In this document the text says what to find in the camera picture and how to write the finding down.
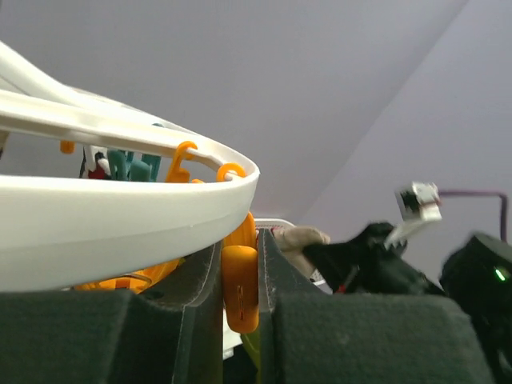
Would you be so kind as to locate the white round sock hanger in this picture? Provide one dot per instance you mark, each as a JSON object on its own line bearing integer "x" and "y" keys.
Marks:
{"x": 60, "y": 232}

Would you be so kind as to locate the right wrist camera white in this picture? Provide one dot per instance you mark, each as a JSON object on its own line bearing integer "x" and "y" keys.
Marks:
{"x": 418, "y": 203}

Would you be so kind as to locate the grey beige sock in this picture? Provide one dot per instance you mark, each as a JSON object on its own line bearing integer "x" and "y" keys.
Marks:
{"x": 292, "y": 242}

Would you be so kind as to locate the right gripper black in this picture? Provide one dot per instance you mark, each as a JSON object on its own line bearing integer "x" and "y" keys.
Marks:
{"x": 366, "y": 264}

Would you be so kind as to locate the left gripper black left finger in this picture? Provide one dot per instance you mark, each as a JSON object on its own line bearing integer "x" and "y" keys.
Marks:
{"x": 172, "y": 333}

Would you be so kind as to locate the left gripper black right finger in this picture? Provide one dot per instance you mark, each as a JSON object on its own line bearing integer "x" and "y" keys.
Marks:
{"x": 308, "y": 336}

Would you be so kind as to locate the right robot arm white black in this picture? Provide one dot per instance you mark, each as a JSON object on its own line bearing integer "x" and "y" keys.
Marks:
{"x": 477, "y": 276}

